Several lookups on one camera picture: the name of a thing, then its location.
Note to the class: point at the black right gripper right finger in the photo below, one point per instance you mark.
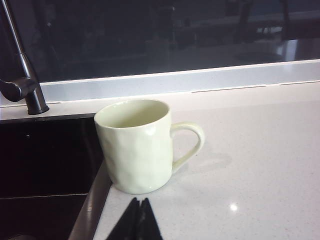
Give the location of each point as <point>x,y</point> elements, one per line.
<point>150,225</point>

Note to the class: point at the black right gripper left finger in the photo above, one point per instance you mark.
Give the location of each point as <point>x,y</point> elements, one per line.
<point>125,225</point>

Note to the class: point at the pale yellow ceramic mug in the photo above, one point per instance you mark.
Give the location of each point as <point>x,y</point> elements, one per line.
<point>135,155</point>

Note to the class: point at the black sink basin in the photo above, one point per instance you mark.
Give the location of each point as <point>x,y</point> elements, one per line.
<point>37,162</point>

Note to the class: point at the steel gooseneck faucet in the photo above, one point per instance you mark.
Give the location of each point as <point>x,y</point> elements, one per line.
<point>26,65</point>

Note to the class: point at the white backsplash ledge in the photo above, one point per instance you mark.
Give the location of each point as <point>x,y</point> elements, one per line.
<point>175,82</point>

